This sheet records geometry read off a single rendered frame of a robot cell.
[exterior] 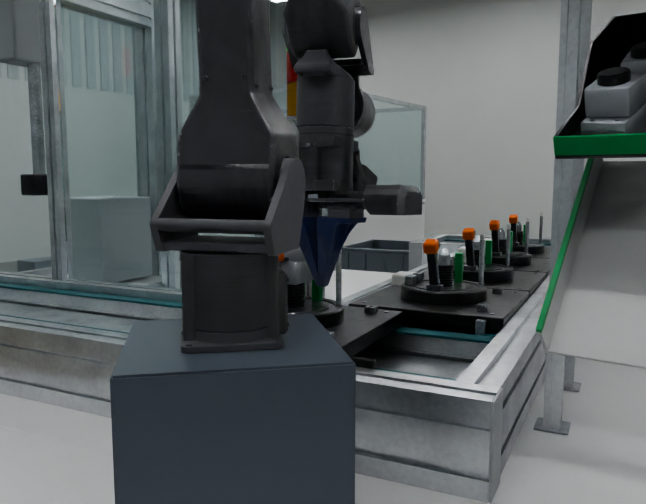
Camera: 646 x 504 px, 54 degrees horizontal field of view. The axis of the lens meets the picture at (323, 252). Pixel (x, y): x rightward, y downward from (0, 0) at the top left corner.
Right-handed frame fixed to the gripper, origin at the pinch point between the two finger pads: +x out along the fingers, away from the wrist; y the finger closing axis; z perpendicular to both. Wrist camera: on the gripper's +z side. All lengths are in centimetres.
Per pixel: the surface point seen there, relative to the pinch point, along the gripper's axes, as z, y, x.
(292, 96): 28.2, 19.4, -20.8
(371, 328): 20.1, 2.5, 11.5
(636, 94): 11.8, -27.4, -15.8
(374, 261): 206, 75, 21
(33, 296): 29, 78, 15
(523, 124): 1091, 150, -146
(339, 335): 14.9, 4.8, 11.7
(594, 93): 11.2, -23.7, -16.0
